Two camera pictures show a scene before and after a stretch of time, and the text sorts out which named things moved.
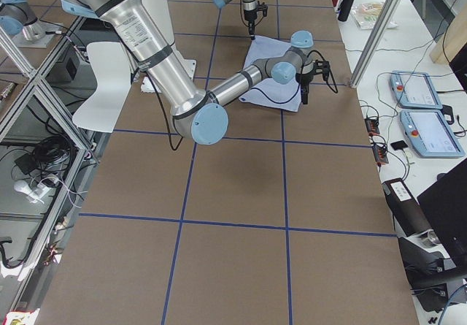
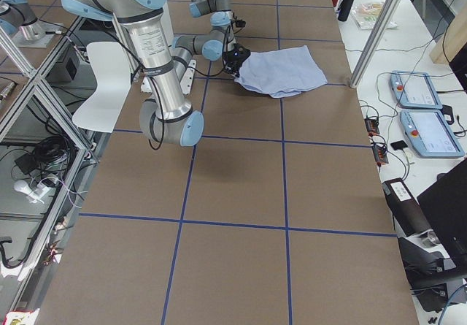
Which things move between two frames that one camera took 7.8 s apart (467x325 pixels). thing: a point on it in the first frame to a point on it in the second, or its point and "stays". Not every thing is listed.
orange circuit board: (372, 126) stays
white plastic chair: (114, 81) stays
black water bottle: (346, 4) stays
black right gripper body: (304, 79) to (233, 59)
